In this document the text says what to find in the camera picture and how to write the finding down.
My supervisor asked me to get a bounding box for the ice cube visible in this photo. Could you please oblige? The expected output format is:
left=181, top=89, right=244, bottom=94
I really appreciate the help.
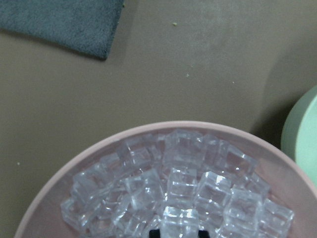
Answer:
left=159, top=206, right=199, bottom=238

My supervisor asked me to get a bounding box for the clear ice cubes pile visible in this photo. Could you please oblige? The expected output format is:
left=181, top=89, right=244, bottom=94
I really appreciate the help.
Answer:
left=60, top=129, right=294, bottom=238

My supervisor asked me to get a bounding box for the green bowl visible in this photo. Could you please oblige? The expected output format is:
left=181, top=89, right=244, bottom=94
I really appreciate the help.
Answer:
left=281, top=86, right=317, bottom=173

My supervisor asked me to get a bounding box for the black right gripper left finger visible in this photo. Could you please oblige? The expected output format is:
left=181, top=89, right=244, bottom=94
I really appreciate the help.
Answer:
left=149, top=229, right=160, bottom=238

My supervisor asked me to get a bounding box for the grey folded cloth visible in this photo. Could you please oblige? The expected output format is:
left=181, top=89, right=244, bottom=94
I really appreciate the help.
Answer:
left=0, top=0, right=124, bottom=60

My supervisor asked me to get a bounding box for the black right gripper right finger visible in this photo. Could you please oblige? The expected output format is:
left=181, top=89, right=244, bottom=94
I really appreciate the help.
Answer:
left=198, top=230, right=210, bottom=238

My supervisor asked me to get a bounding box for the pink bowl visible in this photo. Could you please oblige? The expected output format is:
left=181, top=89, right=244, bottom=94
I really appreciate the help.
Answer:
left=15, top=121, right=317, bottom=238

